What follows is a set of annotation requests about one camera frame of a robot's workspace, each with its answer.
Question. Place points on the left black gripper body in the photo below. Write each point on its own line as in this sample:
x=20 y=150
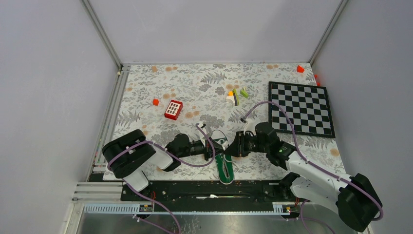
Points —
x=204 y=147

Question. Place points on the aluminium frame rail front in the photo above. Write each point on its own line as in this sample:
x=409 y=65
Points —
x=117 y=197

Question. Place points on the right aluminium corner post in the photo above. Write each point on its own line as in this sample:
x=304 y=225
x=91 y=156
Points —
x=334 y=19

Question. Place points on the aluminium corner post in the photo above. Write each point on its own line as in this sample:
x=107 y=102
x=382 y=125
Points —
x=334 y=19
x=102 y=33

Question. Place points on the white shoelace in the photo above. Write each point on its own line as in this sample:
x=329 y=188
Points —
x=225 y=143

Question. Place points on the lime green block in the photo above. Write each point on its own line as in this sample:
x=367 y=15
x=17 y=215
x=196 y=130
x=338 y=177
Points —
x=244 y=93

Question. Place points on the green white sneaker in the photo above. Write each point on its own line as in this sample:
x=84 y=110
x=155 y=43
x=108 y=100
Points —
x=225 y=170

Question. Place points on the floral patterned table mat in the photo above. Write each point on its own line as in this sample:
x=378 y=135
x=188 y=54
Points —
x=202 y=88

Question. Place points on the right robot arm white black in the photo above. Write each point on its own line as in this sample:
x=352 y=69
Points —
x=352 y=198

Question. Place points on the red white brick block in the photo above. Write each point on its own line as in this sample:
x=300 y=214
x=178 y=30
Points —
x=173 y=110

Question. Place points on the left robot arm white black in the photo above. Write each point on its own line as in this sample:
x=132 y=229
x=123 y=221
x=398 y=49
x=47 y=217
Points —
x=126 y=155

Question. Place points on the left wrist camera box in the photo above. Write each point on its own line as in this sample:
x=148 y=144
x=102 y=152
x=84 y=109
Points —
x=204 y=131

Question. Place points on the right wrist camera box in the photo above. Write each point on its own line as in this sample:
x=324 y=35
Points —
x=249 y=125

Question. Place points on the red block far corner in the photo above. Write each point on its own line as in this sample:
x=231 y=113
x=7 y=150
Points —
x=300 y=69

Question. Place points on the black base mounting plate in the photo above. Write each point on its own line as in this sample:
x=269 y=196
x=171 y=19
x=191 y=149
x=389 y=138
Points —
x=213 y=196

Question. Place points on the black white checkerboard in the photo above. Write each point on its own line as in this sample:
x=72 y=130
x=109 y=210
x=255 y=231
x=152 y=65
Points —
x=307 y=107

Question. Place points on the left aluminium corner post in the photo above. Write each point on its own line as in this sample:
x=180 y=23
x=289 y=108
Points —
x=102 y=33

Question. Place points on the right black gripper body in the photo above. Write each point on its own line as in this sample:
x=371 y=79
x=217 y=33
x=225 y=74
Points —
x=246 y=144

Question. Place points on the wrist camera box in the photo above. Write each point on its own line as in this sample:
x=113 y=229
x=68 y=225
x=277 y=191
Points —
x=249 y=125
x=204 y=131

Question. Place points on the small red cube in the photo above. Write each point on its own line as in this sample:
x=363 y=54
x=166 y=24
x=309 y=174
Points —
x=155 y=102

